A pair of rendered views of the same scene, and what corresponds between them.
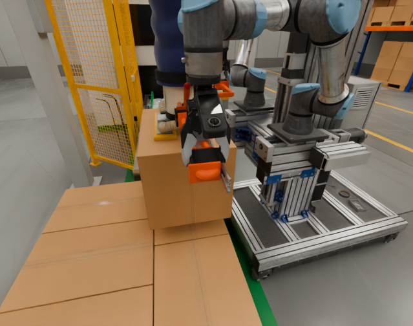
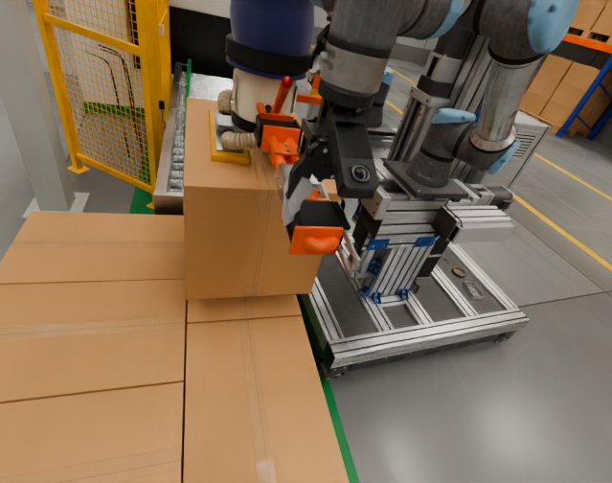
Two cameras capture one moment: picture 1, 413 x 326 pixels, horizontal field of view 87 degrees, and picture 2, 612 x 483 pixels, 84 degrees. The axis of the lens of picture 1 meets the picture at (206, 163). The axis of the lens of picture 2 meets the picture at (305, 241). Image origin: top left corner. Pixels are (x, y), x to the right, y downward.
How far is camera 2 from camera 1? 0.11 m
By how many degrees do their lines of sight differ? 12
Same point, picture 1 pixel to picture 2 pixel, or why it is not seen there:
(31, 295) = not seen: outside the picture
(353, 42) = not seen: hidden behind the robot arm
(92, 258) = (83, 333)
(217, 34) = (393, 29)
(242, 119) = not seen: hidden behind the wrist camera
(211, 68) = (368, 82)
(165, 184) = (222, 234)
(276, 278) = (352, 378)
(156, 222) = (196, 290)
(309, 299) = (392, 408)
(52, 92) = (7, 25)
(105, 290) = (104, 386)
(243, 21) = (432, 12)
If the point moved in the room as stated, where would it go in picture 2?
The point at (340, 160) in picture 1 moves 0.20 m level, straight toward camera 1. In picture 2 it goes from (476, 231) to (465, 259)
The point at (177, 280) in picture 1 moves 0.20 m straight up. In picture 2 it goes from (221, 378) to (225, 337)
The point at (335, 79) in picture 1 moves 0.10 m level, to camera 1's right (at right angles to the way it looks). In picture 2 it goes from (504, 117) to (538, 125)
